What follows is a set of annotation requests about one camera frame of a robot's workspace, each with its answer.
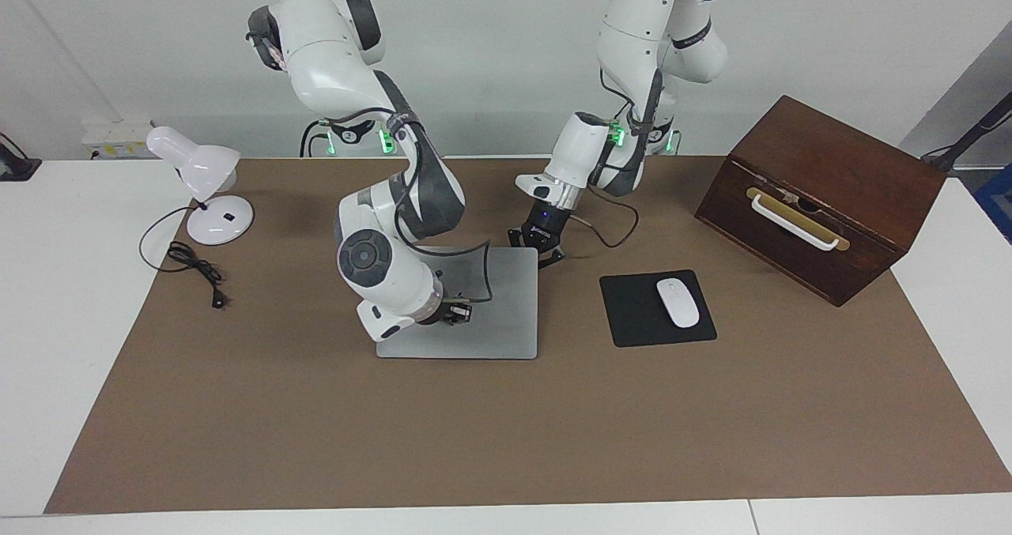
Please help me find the grey aluminium laptop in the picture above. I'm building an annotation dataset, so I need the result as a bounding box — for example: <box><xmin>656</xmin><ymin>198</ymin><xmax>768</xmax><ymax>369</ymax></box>
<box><xmin>375</xmin><ymin>246</ymin><xmax>541</xmax><ymax>361</ymax></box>

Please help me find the black mouse pad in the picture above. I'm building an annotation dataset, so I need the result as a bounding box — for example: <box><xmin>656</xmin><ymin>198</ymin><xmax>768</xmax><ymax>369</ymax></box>
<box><xmin>599</xmin><ymin>269</ymin><xmax>719</xmax><ymax>349</ymax></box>

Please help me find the large brown table mat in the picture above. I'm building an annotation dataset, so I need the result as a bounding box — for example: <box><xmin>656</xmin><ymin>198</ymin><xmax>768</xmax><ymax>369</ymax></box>
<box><xmin>43</xmin><ymin>156</ymin><xmax>1012</xmax><ymax>515</ymax></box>

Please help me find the white computer mouse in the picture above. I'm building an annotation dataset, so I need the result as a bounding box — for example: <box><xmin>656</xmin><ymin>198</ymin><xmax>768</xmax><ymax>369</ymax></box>
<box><xmin>655</xmin><ymin>278</ymin><xmax>702</xmax><ymax>330</ymax></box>

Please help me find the white desk lamp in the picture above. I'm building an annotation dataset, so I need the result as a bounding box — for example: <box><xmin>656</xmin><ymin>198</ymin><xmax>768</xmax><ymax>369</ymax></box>
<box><xmin>146</xmin><ymin>126</ymin><xmax>256</xmax><ymax>247</ymax></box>

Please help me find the dark wooden box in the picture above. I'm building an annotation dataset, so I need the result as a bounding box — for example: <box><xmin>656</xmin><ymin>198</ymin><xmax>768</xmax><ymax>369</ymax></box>
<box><xmin>693</xmin><ymin>95</ymin><xmax>948</xmax><ymax>308</ymax></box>

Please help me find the white power strip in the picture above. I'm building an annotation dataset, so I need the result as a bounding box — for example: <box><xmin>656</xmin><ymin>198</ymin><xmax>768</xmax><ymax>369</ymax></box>
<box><xmin>81</xmin><ymin>119</ymin><xmax>156</xmax><ymax>161</ymax></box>

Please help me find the black stand pole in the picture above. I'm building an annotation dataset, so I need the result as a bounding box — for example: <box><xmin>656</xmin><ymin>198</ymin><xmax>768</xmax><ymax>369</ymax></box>
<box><xmin>920</xmin><ymin>91</ymin><xmax>1012</xmax><ymax>175</ymax></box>

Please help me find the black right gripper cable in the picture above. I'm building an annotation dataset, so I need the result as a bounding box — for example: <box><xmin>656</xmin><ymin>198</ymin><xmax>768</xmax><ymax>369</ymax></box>
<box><xmin>387</xmin><ymin>107</ymin><xmax>496</xmax><ymax>303</ymax></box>

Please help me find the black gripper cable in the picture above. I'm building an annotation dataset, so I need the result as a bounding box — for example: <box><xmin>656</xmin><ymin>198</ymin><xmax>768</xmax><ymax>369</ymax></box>
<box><xmin>387</xmin><ymin>107</ymin><xmax>496</xmax><ymax>303</ymax></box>
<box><xmin>568</xmin><ymin>186</ymin><xmax>640</xmax><ymax>251</ymax></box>

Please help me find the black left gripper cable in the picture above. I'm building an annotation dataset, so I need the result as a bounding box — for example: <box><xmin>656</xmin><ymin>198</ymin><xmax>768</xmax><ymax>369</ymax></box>
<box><xmin>568</xmin><ymin>186</ymin><xmax>640</xmax><ymax>251</ymax></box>

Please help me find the black right arm base cable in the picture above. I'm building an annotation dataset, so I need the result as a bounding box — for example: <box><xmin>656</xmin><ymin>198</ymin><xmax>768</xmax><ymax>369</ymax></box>
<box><xmin>298</xmin><ymin>118</ymin><xmax>334</xmax><ymax>159</ymax></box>

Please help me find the white box handle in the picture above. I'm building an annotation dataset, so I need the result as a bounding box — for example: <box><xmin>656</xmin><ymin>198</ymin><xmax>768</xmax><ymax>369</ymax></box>
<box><xmin>750</xmin><ymin>193</ymin><xmax>841</xmax><ymax>252</ymax></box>

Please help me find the black lamp power cord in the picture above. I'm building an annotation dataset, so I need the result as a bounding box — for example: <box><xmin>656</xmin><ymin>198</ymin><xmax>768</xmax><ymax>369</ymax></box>
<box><xmin>138</xmin><ymin>205</ymin><xmax>231</xmax><ymax>311</ymax></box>

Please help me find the brass handle plate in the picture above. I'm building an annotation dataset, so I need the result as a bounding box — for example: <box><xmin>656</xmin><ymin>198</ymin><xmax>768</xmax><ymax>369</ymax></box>
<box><xmin>746</xmin><ymin>187</ymin><xmax>852</xmax><ymax>253</ymax></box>

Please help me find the black clamp mount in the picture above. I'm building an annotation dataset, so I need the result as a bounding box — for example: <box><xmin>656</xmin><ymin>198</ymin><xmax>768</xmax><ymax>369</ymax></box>
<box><xmin>0</xmin><ymin>131</ymin><xmax>43</xmax><ymax>183</ymax></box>

